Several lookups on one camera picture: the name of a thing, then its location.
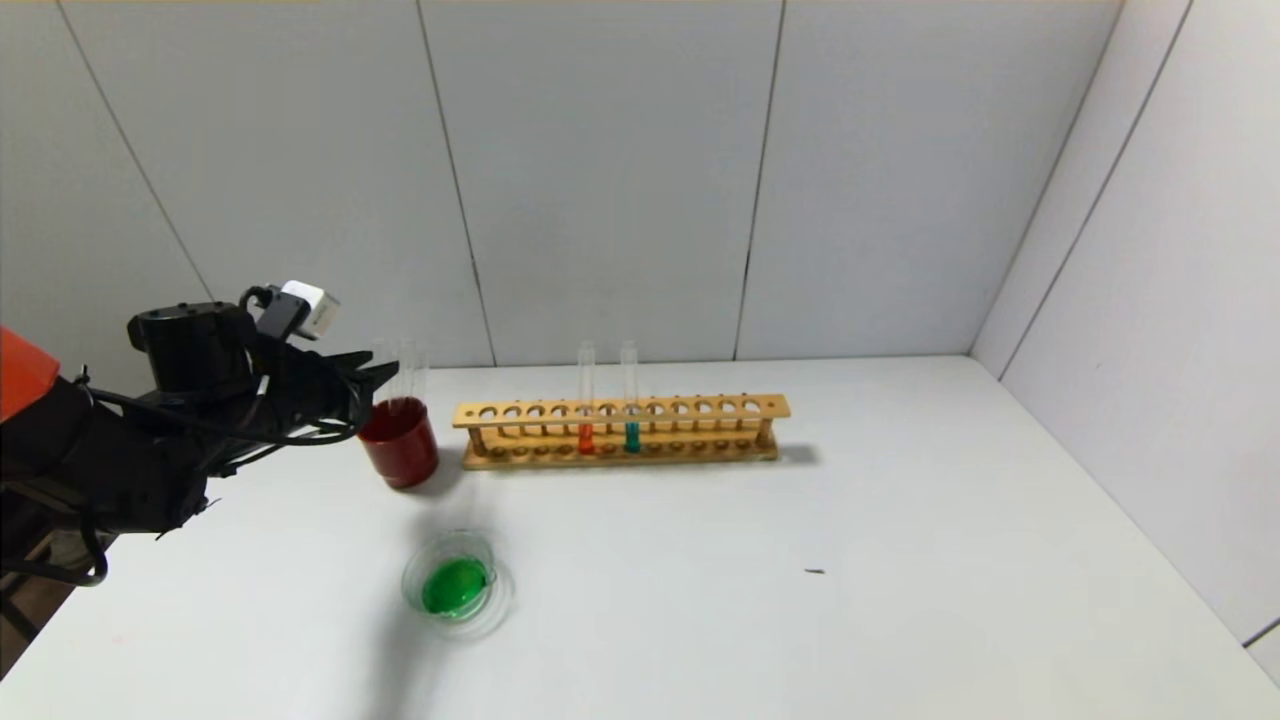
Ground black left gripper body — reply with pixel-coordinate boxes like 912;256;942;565
279;351;374;436

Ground test tube with orange pigment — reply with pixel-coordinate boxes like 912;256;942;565
577;339;598;456

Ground wooden test tube rack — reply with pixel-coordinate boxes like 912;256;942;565
452;393;791;471

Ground dark red cup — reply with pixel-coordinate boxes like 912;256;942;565
357;397;441;490

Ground clear glass petri dish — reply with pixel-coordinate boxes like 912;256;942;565
402;529;518;642

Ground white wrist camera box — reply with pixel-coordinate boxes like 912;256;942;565
255;281;342;342

